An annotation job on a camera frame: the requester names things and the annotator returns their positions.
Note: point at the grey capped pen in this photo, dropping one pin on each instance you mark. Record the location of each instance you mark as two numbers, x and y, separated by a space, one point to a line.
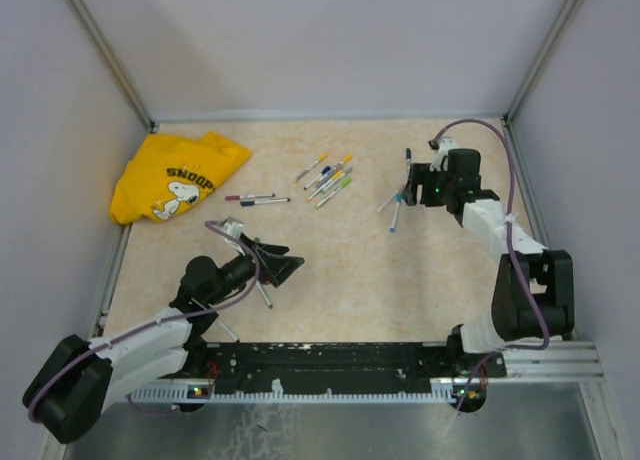
336 178

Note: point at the peach capped pen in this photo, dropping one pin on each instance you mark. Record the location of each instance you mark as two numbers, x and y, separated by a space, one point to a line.
392 198

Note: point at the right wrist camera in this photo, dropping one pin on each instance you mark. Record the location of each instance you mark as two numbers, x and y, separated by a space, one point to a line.
442 145

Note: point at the dark blue capped pen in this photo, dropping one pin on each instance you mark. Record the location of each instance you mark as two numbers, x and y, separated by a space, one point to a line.
263 201

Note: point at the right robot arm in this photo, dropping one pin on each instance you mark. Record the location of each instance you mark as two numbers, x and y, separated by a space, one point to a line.
534 289

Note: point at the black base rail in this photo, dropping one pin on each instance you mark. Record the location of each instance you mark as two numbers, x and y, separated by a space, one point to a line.
319 368

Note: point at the yellow Snoopy t-shirt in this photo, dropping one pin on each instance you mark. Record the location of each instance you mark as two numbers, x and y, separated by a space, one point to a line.
171 174

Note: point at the navy capped pen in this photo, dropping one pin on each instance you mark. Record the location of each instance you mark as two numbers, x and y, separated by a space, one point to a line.
320 175

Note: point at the light green capped pen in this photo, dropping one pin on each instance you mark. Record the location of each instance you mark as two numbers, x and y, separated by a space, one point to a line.
342 185

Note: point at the yellow capped pen middle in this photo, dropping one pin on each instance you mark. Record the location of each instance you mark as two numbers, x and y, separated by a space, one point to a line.
318 190

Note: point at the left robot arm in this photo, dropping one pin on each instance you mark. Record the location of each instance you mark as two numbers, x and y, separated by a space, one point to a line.
82 378

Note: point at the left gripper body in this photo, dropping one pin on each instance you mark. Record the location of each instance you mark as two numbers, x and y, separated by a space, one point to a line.
240 271

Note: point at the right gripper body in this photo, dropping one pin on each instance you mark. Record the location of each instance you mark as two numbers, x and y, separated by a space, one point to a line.
433 183

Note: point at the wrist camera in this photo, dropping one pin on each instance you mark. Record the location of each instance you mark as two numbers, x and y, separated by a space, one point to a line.
442 145
233 227

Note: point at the magenta capped pen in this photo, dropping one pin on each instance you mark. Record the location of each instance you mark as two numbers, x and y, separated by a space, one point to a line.
243 197

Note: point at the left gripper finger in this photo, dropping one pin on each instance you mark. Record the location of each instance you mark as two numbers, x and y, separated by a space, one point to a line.
255 245
276 269

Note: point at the black capped pen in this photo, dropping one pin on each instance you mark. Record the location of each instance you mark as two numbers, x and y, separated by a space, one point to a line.
228 331

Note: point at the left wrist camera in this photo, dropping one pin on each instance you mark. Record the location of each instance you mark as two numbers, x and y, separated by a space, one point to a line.
233 227

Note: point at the aluminium frame rail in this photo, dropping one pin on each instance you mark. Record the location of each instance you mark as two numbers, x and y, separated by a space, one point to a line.
561 361

